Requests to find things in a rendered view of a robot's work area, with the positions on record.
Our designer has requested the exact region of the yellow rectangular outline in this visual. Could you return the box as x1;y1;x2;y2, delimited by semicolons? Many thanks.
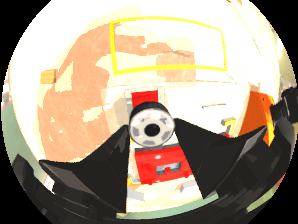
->
109;16;227;76

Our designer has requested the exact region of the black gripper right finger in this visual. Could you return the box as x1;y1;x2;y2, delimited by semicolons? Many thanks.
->
173;117;267;200

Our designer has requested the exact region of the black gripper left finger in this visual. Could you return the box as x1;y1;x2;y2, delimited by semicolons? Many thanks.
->
39;124;130;214

